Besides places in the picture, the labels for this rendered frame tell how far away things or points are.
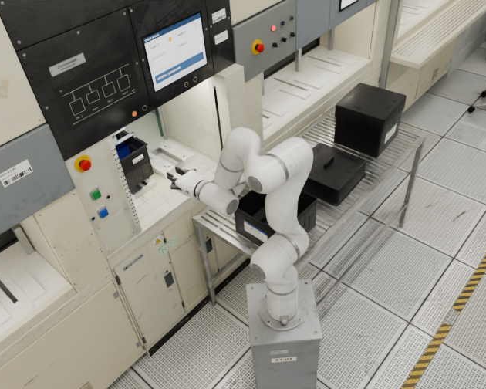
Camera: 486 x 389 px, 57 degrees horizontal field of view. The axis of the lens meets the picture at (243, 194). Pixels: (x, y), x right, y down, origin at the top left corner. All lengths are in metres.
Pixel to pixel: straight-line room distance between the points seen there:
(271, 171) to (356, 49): 2.23
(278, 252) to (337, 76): 1.81
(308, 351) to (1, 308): 1.23
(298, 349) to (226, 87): 1.13
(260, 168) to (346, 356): 1.63
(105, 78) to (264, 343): 1.12
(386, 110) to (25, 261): 1.89
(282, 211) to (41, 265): 1.18
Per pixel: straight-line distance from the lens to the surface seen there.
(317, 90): 2.91
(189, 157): 2.35
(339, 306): 2.79
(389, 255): 3.08
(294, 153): 1.26
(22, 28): 1.49
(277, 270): 1.49
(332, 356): 2.62
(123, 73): 1.69
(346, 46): 3.38
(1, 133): 1.54
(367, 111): 2.46
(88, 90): 1.63
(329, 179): 2.24
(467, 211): 3.51
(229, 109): 2.07
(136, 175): 2.17
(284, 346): 1.83
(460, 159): 3.96
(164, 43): 1.78
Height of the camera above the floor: 2.32
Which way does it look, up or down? 43 degrees down
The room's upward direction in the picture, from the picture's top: 6 degrees counter-clockwise
